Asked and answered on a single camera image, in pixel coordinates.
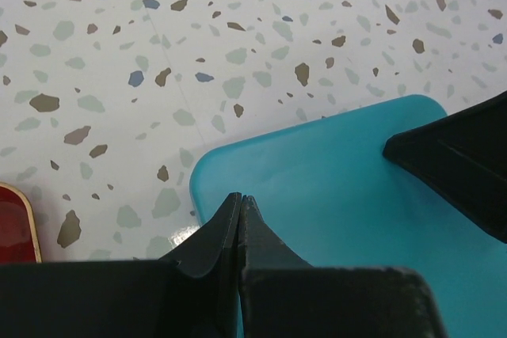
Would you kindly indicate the teal tin lid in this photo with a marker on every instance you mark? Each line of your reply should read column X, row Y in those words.
column 326, row 190

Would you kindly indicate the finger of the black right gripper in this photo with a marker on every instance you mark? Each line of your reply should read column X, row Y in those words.
column 461, row 157

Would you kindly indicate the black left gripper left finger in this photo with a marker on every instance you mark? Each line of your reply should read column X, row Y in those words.
column 189, row 292

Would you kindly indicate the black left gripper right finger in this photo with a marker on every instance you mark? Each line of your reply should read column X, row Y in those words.
column 282, row 295

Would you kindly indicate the red lacquer tray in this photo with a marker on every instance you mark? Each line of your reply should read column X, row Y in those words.
column 19, row 240

